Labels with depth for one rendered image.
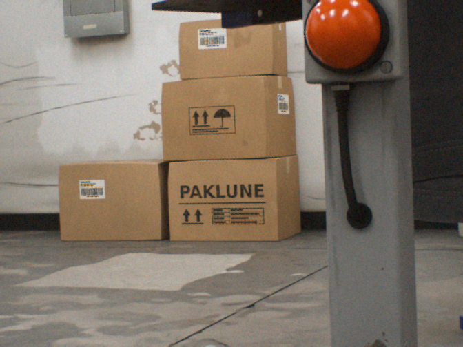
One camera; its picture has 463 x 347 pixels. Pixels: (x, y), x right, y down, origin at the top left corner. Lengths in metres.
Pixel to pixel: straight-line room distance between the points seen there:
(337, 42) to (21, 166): 6.01
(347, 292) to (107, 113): 5.64
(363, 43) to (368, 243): 0.11
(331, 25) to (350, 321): 0.16
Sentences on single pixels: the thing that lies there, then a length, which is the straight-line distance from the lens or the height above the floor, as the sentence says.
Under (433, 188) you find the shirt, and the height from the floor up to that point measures 0.55.
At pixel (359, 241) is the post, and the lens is 0.55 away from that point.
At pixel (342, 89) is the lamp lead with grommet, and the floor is 0.62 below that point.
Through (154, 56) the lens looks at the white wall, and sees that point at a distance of 6.05.
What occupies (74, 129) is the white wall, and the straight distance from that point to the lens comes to 6.28.
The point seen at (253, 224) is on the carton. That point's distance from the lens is 5.33.
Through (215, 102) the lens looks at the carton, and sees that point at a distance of 5.37.
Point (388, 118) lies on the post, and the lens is 0.54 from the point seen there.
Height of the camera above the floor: 0.61
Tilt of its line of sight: 3 degrees down
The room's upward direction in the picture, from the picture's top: 2 degrees counter-clockwise
